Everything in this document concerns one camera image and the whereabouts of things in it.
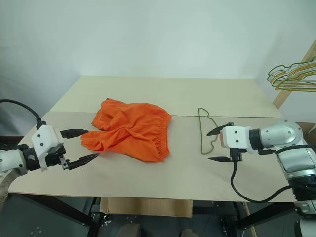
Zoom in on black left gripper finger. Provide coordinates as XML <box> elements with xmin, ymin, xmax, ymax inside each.
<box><xmin>68</xmin><ymin>153</ymin><xmax>100</xmax><ymax>170</ymax></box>
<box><xmin>60</xmin><ymin>128</ymin><xmax>89</xmax><ymax>138</ymax></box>

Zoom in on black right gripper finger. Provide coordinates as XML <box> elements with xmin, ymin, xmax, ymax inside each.
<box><xmin>206</xmin><ymin>125</ymin><xmax>226</xmax><ymax>136</ymax></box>
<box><xmin>208</xmin><ymin>156</ymin><xmax>233</xmax><ymax>163</ymax></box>

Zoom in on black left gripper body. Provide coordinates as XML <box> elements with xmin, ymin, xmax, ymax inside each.
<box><xmin>46</xmin><ymin>145</ymin><xmax>70</xmax><ymax>171</ymax></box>

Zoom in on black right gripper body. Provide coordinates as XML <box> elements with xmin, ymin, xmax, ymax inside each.
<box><xmin>229</xmin><ymin>148</ymin><xmax>244</xmax><ymax>162</ymax></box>

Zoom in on olive wire hanger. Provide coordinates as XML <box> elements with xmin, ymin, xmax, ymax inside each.
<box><xmin>197</xmin><ymin>107</ymin><xmax>218</xmax><ymax>156</ymax></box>

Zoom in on orange shorts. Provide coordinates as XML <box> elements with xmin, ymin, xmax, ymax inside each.
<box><xmin>80</xmin><ymin>98</ymin><xmax>172</xmax><ymax>163</ymax></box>

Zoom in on light wooden slat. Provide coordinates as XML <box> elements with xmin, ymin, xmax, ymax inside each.
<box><xmin>245</xmin><ymin>202</ymin><xmax>258</xmax><ymax>237</ymax></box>

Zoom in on cardboard box under table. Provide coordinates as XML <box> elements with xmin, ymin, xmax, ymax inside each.
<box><xmin>100</xmin><ymin>197</ymin><xmax>193</xmax><ymax>218</ymax></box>

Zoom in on hangers on wooden rack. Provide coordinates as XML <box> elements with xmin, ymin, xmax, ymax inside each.
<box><xmin>272</xmin><ymin>39</ymin><xmax>316</xmax><ymax>107</ymax></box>

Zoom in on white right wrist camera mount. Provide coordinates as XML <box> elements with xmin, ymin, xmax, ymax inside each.
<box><xmin>219</xmin><ymin>126</ymin><xmax>253</xmax><ymax>151</ymax></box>

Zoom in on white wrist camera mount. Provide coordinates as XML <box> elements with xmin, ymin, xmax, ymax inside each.
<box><xmin>32</xmin><ymin>125</ymin><xmax>64</xmax><ymax>171</ymax></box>
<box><xmin>219</xmin><ymin>126</ymin><xmax>253</xmax><ymax>151</ymax></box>

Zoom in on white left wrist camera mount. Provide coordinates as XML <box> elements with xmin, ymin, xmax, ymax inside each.
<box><xmin>32</xmin><ymin>125</ymin><xmax>64</xmax><ymax>171</ymax></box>

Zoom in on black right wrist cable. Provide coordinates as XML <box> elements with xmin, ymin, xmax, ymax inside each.
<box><xmin>230</xmin><ymin>160</ymin><xmax>301</xmax><ymax>203</ymax></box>

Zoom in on black metal table frame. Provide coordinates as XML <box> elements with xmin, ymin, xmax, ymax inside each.
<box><xmin>7</xmin><ymin>193</ymin><xmax>297</xmax><ymax>237</ymax></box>

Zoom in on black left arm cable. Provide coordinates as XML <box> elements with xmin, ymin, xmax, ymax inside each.
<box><xmin>0</xmin><ymin>99</ymin><xmax>46</xmax><ymax>127</ymax></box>

